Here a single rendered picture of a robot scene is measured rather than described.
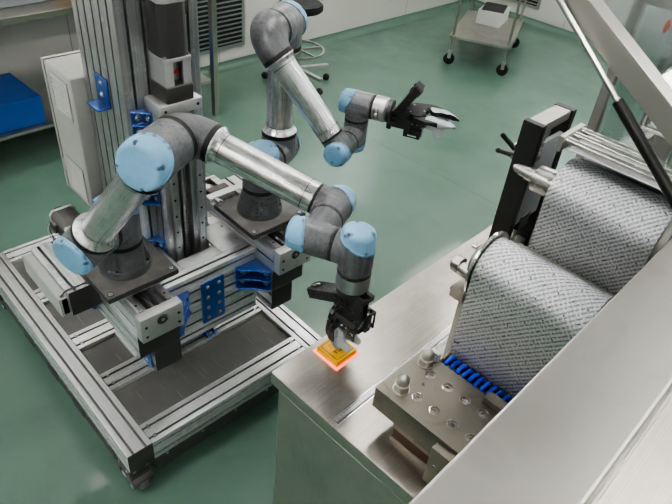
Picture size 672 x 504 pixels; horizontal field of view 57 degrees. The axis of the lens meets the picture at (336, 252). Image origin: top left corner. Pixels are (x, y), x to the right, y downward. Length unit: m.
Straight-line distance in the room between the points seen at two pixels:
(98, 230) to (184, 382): 0.93
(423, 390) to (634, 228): 0.53
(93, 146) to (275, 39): 0.71
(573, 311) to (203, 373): 1.54
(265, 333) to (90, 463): 0.78
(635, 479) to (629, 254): 0.66
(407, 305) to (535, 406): 1.20
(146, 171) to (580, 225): 0.91
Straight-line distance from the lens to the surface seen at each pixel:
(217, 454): 2.44
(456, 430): 1.28
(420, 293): 1.74
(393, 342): 1.59
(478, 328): 1.32
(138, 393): 2.38
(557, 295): 1.21
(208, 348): 2.49
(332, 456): 1.48
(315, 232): 1.29
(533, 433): 0.50
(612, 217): 1.36
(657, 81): 0.85
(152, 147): 1.36
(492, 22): 6.21
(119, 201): 1.51
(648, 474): 0.81
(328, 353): 1.51
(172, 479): 2.40
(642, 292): 0.67
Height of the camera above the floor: 2.03
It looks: 38 degrees down
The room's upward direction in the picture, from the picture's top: 6 degrees clockwise
